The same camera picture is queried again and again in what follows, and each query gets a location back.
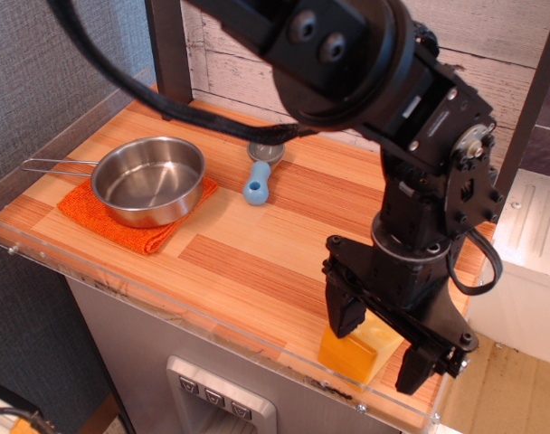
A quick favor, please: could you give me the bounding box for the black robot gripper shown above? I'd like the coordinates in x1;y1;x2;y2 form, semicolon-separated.
323;235;478;393

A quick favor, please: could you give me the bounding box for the yellow cheese wedge toy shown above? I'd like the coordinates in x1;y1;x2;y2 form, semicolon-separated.
318;311;403;385

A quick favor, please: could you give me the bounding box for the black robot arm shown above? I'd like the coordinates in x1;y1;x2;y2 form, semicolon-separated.
197;1;503;394

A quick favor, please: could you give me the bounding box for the stainless steel pot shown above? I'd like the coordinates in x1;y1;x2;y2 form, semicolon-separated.
20;137;205;229

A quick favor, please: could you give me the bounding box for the white toy sink counter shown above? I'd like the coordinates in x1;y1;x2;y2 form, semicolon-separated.
468;170;550;363

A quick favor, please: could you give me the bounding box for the silver dispenser panel with buttons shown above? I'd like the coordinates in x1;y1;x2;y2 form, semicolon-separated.
166;355;278;433

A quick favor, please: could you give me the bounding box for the blue grey toy scoop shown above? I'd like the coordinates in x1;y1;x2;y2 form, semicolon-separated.
242;142;286;206

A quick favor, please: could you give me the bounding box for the grey toy fridge cabinet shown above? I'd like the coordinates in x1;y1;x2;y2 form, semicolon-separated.
67;278;395;433

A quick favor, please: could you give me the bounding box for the orange folded cloth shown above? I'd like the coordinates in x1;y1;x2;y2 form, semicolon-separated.
56;176;220;256

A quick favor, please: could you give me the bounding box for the orange black object bottom left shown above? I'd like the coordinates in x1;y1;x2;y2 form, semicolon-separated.
0;407;55;434

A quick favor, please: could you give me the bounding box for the clear acrylic table guard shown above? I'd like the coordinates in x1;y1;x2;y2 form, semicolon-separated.
0;67;484;429

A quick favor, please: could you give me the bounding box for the dark right frame post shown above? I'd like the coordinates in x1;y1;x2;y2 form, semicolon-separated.
496;31;550;206

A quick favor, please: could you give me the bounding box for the dark frame post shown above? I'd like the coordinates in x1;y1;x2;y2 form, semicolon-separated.
145;0;193;105
496;31;550;206

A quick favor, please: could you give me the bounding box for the dark left frame post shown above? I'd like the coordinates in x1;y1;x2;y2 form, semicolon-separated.
145;0;193;105

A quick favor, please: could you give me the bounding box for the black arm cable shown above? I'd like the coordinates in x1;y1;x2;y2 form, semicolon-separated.
46;0;317;146

